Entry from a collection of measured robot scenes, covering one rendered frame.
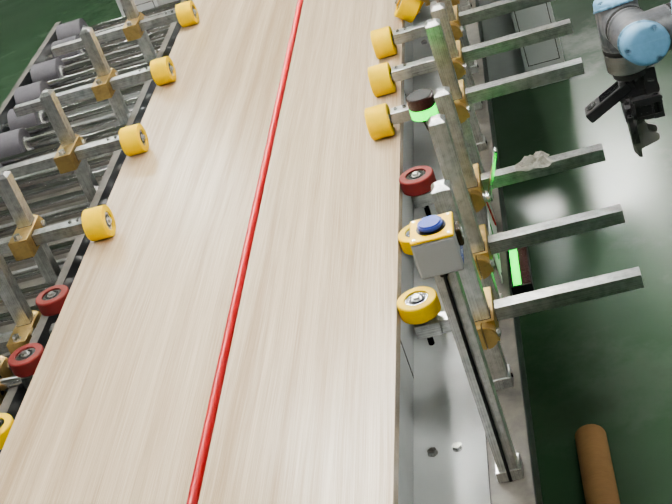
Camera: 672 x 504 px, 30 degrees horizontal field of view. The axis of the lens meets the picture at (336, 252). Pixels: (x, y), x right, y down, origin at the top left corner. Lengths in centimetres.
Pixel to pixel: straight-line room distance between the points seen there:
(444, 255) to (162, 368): 77
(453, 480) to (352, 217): 66
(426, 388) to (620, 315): 123
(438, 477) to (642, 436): 102
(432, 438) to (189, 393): 49
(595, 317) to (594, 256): 33
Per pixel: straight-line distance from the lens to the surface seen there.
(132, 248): 299
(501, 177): 281
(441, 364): 269
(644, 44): 254
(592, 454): 319
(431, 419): 255
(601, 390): 350
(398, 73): 324
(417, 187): 279
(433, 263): 195
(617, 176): 444
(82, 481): 231
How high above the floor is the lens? 218
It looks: 29 degrees down
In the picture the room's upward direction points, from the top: 20 degrees counter-clockwise
